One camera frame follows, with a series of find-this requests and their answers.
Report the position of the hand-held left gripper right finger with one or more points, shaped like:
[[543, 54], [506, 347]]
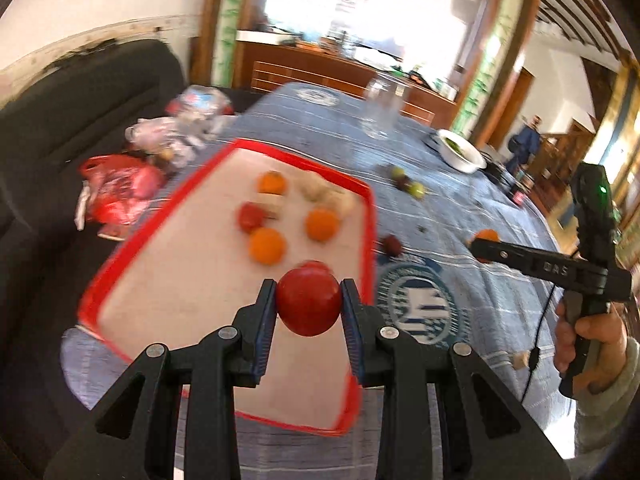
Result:
[[350, 330]]

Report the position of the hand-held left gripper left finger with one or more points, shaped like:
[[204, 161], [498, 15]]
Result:
[[267, 330]]

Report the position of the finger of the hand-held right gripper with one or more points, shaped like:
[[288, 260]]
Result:
[[505, 256]]

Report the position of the red tomato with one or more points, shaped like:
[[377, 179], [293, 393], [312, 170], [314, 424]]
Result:
[[250, 216], [307, 300]]

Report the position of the large orange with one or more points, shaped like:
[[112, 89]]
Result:
[[267, 246]]

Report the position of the small orange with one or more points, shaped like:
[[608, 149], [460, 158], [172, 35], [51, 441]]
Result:
[[272, 183], [321, 225]]

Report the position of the red rimmed white tray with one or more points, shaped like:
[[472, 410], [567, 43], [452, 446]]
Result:
[[175, 270]]

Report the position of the small beige loofah piece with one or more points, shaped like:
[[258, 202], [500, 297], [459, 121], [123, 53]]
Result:
[[345, 203]]

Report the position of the person's right forearm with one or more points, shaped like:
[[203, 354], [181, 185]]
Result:
[[610, 410]]

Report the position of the person's right hand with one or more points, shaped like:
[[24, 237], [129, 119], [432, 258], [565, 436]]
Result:
[[607, 340]]

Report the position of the blue plaid tablecloth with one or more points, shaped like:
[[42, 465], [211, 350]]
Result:
[[450, 270]]

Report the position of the red cylindrical can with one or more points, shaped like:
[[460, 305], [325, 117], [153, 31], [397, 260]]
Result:
[[518, 197]]

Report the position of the small dark red fruit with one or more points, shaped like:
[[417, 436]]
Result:
[[391, 245]]

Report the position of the small tan round piece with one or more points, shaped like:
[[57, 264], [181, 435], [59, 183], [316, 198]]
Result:
[[521, 360]]

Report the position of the white bowl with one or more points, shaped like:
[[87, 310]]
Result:
[[462, 157]]

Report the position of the small green fruit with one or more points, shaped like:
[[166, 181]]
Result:
[[418, 190], [398, 174]]

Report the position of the wooden staircase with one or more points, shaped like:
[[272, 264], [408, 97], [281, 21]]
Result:
[[560, 155]]

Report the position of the person in blue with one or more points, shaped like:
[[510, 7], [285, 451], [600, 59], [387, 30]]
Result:
[[525, 142]]

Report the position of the green leaves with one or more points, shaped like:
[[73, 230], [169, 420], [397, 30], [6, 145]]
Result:
[[456, 146]]

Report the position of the white loofah piece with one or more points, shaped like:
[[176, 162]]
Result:
[[272, 209]]

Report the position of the small dark purple fruit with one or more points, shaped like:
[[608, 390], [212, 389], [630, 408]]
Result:
[[405, 183]]

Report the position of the brown wooden door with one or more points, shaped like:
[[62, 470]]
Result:
[[522, 90]]

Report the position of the clear glass mug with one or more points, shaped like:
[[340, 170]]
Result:
[[382, 110]]

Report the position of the red plastic bag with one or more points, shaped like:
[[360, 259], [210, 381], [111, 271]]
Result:
[[120, 190]]

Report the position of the clear printed plastic bag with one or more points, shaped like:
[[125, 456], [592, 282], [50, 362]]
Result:
[[200, 102]]

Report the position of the wooden cabinet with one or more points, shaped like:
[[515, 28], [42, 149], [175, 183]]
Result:
[[300, 72]]

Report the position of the black sofa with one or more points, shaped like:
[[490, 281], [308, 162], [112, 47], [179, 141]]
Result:
[[75, 110]]

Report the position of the bamboo wall decal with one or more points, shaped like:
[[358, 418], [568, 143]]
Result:
[[487, 80]]

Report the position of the wooden archway frame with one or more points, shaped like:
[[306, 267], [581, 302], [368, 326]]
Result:
[[210, 20]]

